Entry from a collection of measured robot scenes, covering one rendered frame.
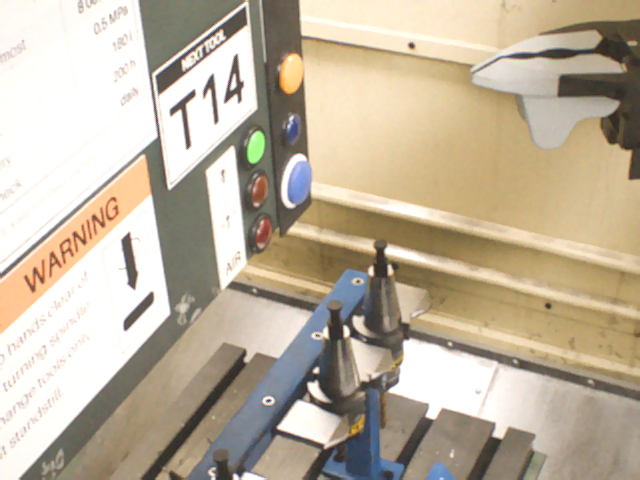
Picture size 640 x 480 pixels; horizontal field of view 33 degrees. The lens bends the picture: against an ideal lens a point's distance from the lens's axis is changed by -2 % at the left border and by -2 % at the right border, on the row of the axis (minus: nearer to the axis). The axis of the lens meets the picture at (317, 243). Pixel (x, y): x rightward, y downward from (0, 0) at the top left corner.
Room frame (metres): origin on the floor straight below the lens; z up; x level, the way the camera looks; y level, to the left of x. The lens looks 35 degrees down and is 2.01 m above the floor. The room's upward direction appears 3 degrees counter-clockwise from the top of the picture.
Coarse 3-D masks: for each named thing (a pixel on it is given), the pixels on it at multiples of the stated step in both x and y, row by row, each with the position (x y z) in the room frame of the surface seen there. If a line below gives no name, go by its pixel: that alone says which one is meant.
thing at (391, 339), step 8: (352, 320) 0.95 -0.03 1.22; (360, 320) 0.95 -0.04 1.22; (408, 320) 0.94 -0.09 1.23; (360, 328) 0.93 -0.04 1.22; (400, 328) 0.93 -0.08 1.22; (408, 328) 0.94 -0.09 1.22; (360, 336) 0.93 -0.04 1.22; (368, 336) 0.92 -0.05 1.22; (376, 336) 0.92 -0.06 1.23; (384, 336) 0.92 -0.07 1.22; (392, 336) 0.92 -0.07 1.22; (400, 336) 0.92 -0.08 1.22; (408, 336) 0.94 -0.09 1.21; (376, 344) 0.91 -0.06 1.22; (384, 344) 0.91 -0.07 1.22; (392, 344) 0.92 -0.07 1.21; (400, 344) 0.92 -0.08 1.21; (392, 352) 0.91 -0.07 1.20
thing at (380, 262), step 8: (376, 240) 0.95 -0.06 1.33; (384, 240) 0.95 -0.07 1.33; (376, 248) 0.94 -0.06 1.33; (384, 248) 0.94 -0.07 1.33; (376, 256) 0.94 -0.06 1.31; (384, 256) 0.94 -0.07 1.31; (376, 264) 0.94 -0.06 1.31; (384, 264) 0.94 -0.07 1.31; (376, 272) 0.94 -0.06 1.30; (384, 272) 0.94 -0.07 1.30
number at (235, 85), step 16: (240, 48) 0.58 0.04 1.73; (224, 64) 0.57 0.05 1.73; (240, 64) 0.58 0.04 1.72; (208, 80) 0.55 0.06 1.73; (224, 80) 0.56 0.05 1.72; (240, 80) 0.58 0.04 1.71; (208, 96) 0.55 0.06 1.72; (224, 96) 0.56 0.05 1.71; (240, 96) 0.58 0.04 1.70; (208, 112) 0.55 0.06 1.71; (224, 112) 0.56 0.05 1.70; (208, 128) 0.55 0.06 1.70
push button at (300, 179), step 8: (304, 160) 0.63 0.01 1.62; (296, 168) 0.62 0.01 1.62; (304, 168) 0.63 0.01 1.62; (296, 176) 0.62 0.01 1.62; (304, 176) 0.62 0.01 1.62; (312, 176) 0.63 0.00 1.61; (288, 184) 0.61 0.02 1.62; (296, 184) 0.61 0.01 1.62; (304, 184) 0.62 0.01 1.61; (288, 192) 0.61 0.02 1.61; (296, 192) 0.61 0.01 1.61; (304, 192) 0.62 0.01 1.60; (296, 200) 0.61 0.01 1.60
